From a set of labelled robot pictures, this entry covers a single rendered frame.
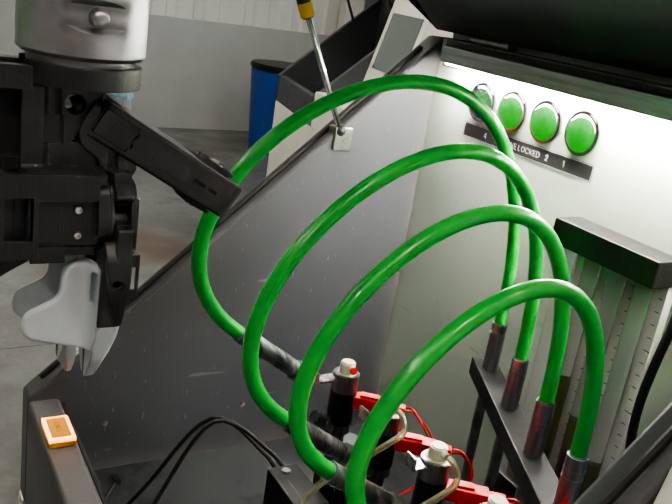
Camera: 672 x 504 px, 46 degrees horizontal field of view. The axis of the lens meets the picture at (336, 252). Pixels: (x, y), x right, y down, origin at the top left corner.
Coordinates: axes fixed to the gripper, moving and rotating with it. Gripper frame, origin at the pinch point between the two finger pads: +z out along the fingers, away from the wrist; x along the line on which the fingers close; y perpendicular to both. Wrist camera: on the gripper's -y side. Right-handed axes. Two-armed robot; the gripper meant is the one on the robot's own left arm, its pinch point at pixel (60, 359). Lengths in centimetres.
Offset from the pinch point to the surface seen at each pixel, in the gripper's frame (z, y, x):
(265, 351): -10.9, 13.8, -22.8
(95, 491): 10.1, 1.7, -11.5
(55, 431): 8.8, -0.4, -0.9
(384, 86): -36.7, 22.4, -22.6
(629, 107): -37, 49, -28
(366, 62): -10, 200, 262
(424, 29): -32, 197, 214
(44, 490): 15.1, -1.8, -3.1
